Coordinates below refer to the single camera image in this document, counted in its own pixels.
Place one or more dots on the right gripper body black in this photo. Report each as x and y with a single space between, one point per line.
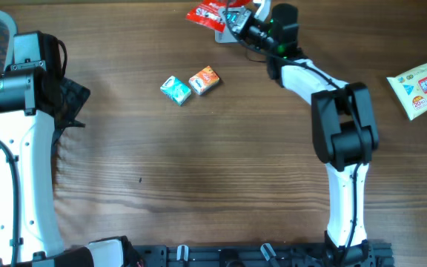
250 28

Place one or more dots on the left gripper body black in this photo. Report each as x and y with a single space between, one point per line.
75 96

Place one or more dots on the red snack packet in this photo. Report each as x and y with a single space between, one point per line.
207 14

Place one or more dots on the orange tissue pack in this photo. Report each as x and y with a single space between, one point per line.
204 80

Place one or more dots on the teal tissue pack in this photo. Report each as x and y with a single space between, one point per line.
175 90

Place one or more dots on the yellow white snack bag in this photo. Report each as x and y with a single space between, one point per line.
411 90

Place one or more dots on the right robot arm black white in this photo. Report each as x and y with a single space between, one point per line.
344 131

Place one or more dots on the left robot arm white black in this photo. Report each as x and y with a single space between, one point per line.
37 103

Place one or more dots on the white barcode scanner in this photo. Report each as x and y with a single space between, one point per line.
224 38

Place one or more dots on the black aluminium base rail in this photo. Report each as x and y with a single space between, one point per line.
265 255

